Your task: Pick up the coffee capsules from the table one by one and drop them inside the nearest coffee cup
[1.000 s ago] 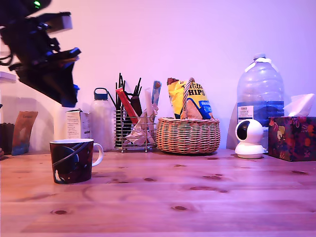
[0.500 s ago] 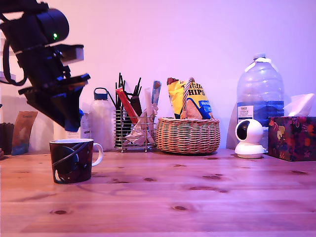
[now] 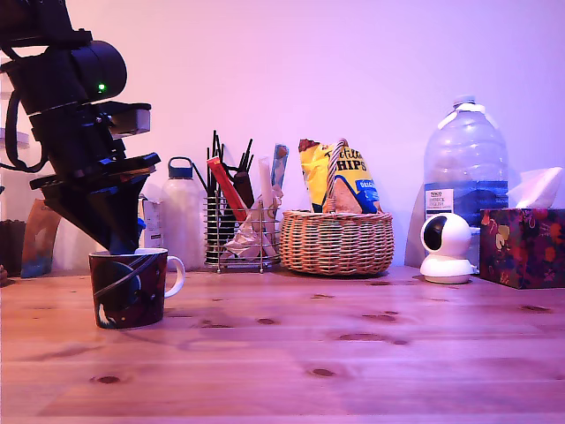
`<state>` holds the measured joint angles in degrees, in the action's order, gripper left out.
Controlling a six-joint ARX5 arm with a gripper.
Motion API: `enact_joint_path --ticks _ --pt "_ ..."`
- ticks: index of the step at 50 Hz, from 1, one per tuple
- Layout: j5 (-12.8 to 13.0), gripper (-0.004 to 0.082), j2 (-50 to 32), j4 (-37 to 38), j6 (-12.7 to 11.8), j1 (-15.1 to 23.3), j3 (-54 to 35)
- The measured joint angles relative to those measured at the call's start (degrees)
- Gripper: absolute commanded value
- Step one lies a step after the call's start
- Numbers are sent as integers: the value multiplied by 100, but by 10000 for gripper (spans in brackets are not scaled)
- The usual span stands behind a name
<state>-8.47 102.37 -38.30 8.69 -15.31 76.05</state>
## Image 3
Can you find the brown stick sachet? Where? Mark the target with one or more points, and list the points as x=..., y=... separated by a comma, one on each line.
x=244, y=190

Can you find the dark planet print mug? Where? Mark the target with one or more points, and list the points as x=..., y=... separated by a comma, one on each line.
x=128, y=291

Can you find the white tissue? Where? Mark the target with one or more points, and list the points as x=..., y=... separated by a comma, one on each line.
x=536, y=187

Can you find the blue coffee capsule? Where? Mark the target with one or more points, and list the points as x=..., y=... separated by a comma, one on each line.
x=141, y=224

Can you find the black straw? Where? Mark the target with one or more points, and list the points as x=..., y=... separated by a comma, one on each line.
x=201, y=180
x=208, y=172
x=247, y=154
x=216, y=150

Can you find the brown paper pouch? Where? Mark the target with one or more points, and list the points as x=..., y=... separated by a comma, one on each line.
x=39, y=247

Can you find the dark floral tissue box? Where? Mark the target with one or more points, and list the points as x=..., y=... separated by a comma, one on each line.
x=521, y=247

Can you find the crumpled white packets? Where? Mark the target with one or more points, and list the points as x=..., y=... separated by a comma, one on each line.
x=251, y=234

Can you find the white printed carton box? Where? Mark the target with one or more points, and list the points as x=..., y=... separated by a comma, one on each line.
x=152, y=223

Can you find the large clear water bottle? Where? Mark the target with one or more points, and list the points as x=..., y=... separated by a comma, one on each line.
x=465, y=163

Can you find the small white round camera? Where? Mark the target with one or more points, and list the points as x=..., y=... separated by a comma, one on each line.
x=446, y=247

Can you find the red stick sachet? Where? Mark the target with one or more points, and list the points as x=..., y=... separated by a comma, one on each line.
x=225, y=185

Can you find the blue and orange sachet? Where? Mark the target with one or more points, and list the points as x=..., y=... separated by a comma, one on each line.
x=279, y=168

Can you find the white stick sachet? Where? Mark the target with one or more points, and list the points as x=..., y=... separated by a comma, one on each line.
x=265, y=181

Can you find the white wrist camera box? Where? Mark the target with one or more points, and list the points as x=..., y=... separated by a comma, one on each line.
x=130, y=121

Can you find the yellow tortilla chips bag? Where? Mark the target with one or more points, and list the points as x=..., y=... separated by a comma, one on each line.
x=353, y=185

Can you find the dark scalloped container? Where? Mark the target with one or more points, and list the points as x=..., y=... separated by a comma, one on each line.
x=11, y=247

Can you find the clear bottle with blue cap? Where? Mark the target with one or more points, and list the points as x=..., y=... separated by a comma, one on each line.
x=183, y=221

